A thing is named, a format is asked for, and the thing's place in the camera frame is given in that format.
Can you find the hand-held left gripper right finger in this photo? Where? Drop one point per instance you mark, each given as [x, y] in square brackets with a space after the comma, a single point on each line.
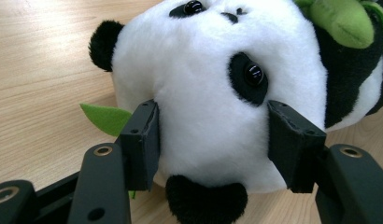
[295, 149]

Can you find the black and white panda plush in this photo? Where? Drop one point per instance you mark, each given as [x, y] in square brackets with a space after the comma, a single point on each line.
[205, 109]

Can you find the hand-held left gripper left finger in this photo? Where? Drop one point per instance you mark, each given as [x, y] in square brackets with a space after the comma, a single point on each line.
[143, 149]

